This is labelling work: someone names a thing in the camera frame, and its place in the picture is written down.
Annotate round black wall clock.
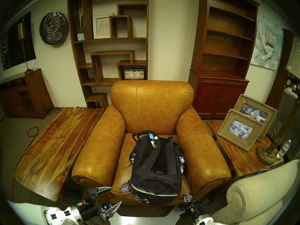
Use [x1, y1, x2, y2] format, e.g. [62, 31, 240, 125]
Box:
[39, 12, 69, 46]

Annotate long striped wood coffee table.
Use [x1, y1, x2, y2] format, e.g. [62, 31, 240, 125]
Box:
[13, 107, 105, 202]

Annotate dark wood sideboard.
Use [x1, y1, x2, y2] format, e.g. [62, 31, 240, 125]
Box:
[0, 68, 55, 120]

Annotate small weathered wood photo frame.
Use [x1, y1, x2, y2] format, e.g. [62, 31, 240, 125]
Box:
[217, 109, 265, 152]

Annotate white flower canvas painting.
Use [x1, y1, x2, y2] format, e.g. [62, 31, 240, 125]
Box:
[250, 15, 284, 71]

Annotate rectangular roman numeral clock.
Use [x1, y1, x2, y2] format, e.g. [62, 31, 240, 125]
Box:
[123, 69, 145, 80]

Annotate gold shade slim lamp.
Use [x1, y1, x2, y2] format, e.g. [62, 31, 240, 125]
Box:
[18, 19, 34, 75]

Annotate blue keychain charm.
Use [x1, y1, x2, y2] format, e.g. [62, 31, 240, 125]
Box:
[149, 133, 158, 149]

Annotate small potted plant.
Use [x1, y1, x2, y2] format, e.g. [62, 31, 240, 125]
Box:
[75, 9, 86, 41]

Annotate open geometric wooden shelf unit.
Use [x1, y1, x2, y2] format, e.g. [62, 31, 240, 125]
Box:
[67, 0, 150, 109]

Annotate grey upholstered chair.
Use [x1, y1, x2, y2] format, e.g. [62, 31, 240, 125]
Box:
[273, 87, 299, 143]

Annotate dark zebra wall art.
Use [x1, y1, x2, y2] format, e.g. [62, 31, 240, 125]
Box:
[0, 11, 37, 71]

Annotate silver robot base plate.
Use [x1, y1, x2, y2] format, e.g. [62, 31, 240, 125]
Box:
[109, 206, 188, 225]

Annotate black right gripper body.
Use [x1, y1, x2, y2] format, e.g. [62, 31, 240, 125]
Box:
[179, 199, 211, 218]

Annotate rustic wood side table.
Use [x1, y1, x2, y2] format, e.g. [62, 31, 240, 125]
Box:
[206, 120, 284, 180]

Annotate turned wood table lamp base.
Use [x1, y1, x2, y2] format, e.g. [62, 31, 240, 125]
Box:
[257, 103, 300, 165]

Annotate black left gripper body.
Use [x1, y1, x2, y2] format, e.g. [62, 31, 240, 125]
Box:
[76, 192, 106, 224]

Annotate red floor cable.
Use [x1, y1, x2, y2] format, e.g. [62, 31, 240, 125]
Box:
[27, 127, 41, 137]

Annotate teal red plaid pouch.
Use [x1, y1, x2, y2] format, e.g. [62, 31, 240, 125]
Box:
[120, 179, 131, 195]

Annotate white framed certificate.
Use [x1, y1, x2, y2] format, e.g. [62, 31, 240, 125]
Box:
[93, 14, 114, 39]

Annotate cherry wood bookcase cabinet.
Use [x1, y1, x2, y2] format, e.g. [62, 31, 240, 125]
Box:
[187, 0, 260, 119]

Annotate clear plastic water bottle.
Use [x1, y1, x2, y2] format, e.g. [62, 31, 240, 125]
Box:
[276, 139, 292, 160]

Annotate large weathered wood photo frame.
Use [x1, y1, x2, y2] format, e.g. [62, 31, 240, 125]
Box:
[233, 94, 278, 142]

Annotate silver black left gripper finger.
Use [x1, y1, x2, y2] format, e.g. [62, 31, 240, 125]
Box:
[102, 201, 122, 220]
[90, 186, 113, 196]

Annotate tan leather armchair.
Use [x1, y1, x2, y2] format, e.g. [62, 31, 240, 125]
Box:
[71, 80, 232, 206]

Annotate black zippered backpack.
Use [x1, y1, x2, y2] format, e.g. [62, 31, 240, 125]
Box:
[123, 130, 193, 205]

